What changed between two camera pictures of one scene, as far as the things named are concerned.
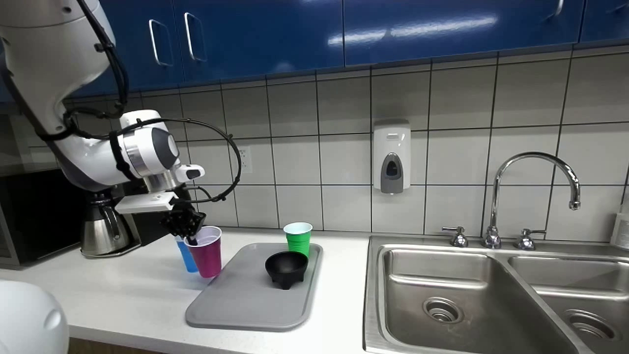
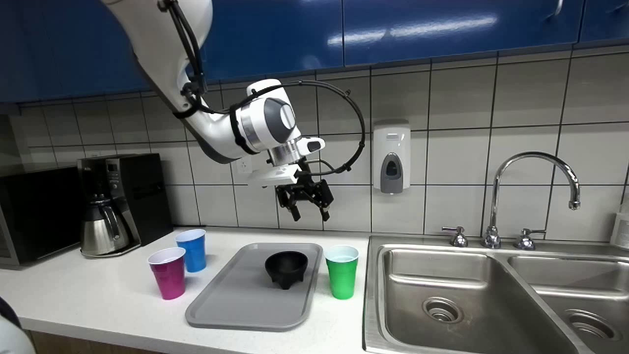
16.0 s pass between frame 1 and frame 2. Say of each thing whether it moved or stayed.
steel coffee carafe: stayed
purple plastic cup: moved
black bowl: stayed
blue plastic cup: stayed
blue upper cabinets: stayed
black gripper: moved
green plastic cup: moved
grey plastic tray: stayed
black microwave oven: stayed
